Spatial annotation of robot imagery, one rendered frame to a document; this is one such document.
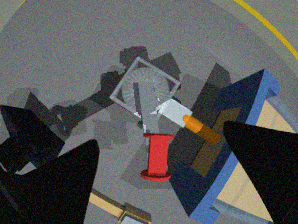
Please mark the grey crank handle with red knob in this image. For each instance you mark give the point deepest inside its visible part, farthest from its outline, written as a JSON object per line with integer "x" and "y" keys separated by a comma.
{"x": 156, "y": 143}

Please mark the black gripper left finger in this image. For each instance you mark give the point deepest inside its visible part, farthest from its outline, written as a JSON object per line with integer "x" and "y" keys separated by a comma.
{"x": 57, "y": 192}

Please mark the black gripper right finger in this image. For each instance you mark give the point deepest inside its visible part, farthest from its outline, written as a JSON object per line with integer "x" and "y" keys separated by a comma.
{"x": 270, "y": 158}

